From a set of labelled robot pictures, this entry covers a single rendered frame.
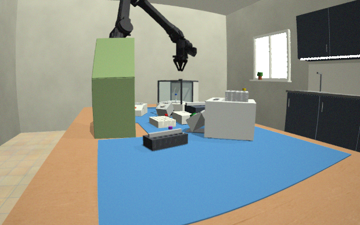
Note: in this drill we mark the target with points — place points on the blue bench mat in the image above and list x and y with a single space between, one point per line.
205 178

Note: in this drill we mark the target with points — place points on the white block with rows of round holes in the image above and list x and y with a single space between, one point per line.
140 109

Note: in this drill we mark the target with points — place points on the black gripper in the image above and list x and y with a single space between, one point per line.
180 59

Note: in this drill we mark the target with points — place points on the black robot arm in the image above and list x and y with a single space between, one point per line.
124 26

